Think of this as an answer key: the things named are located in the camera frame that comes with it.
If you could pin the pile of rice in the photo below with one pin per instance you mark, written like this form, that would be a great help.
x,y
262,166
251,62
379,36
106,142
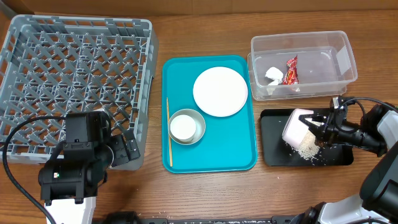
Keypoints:
x,y
309,149

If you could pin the white napkin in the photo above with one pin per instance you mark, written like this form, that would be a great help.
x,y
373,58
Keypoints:
x,y
275,75

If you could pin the grey bowl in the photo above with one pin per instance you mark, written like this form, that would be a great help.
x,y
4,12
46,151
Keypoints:
x,y
200,124

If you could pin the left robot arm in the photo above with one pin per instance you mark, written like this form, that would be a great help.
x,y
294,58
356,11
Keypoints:
x,y
70,179

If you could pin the large white plate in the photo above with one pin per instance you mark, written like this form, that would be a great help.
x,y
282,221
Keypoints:
x,y
220,91

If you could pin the red snack wrapper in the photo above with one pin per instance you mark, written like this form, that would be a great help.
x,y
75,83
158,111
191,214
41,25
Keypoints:
x,y
291,77

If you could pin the wooden chopstick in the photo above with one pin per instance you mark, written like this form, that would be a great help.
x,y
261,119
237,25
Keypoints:
x,y
168,130

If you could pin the clear plastic bin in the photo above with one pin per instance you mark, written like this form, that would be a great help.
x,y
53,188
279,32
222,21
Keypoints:
x,y
325,64

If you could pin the grey dish rack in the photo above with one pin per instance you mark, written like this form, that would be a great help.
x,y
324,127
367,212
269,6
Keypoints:
x,y
54,65

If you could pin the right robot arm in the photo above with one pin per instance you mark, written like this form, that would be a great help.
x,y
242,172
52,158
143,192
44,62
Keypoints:
x,y
376,133

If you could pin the white cup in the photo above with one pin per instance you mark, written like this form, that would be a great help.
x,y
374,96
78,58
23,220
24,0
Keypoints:
x,y
183,127

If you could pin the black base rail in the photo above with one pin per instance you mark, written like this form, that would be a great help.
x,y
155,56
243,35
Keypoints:
x,y
133,218

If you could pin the teal serving tray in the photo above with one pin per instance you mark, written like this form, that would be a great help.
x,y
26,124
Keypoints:
x,y
228,144

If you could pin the small pink plate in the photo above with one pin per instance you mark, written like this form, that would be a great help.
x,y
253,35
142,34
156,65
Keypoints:
x,y
295,130

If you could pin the black tray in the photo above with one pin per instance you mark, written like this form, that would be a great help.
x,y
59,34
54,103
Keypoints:
x,y
278,153

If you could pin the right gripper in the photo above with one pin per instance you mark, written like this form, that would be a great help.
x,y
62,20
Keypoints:
x,y
327,129

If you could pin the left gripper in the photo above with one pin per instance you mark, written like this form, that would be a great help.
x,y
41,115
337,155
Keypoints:
x,y
123,156

